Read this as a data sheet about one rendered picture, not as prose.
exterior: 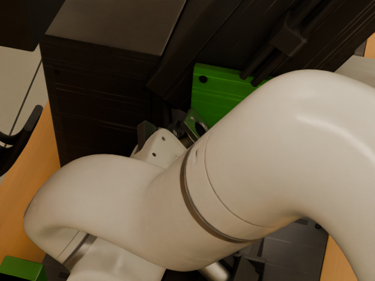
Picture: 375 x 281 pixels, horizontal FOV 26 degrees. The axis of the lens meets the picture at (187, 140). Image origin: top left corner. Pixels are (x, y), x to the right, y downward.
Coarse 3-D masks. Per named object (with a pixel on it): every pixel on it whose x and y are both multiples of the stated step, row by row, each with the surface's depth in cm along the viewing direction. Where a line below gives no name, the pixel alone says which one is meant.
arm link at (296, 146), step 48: (288, 96) 49; (336, 96) 48; (240, 144) 52; (288, 144) 49; (336, 144) 47; (192, 192) 58; (240, 192) 54; (288, 192) 50; (336, 192) 48; (336, 240) 50
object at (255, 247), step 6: (258, 240) 121; (252, 246) 119; (258, 246) 119; (252, 252) 118; (258, 252) 119; (234, 258) 117; (246, 258) 117; (252, 258) 117; (258, 258) 117; (264, 258) 117; (252, 264) 117; (258, 264) 117; (264, 264) 116; (168, 270) 122; (258, 270) 117; (264, 270) 118
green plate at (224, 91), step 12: (204, 72) 101; (216, 72) 101; (228, 72) 100; (240, 72) 100; (192, 84) 103; (204, 84) 102; (216, 84) 102; (228, 84) 101; (240, 84) 101; (192, 96) 103; (204, 96) 103; (216, 96) 102; (228, 96) 102; (240, 96) 102; (204, 108) 104; (216, 108) 103; (228, 108) 103; (204, 120) 105; (216, 120) 104
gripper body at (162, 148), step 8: (152, 136) 96; (160, 136) 95; (168, 136) 96; (152, 144) 93; (160, 144) 94; (168, 144) 95; (176, 144) 96; (136, 152) 98; (144, 152) 93; (152, 152) 92; (160, 152) 93; (168, 152) 94; (176, 152) 96; (144, 160) 91; (152, 160) 92; (160, 160) 92; (168, 160) 94
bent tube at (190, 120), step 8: (192, 112) 103; (184, 120) 101; (192, 120) 103; (200, 120) 104; (184, 128) 101; (192, 128) 102; (200, 128) 105; (208, 128) 104; (184, 136) 103; (192, 136) 102; (200, 136) 105; (184, 144) 103; (192, 144) 103; (216, 264) 113; (200, 272) 114; (208, 272) 113; (216, 272) 113; (224, 272) 114; (208, 280) 114; (216, 280) 113; (224, 280) 113
